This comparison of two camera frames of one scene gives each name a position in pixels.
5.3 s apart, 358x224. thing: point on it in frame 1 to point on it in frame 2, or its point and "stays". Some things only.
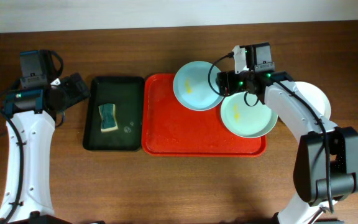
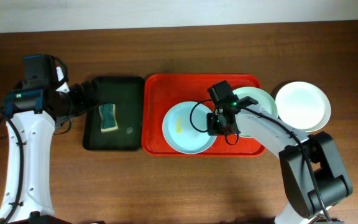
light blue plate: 191,85 to 184,128
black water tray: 127,94 stays
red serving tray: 170,129 stays
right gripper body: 234,79 to 216,129
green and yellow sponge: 109,121 stays
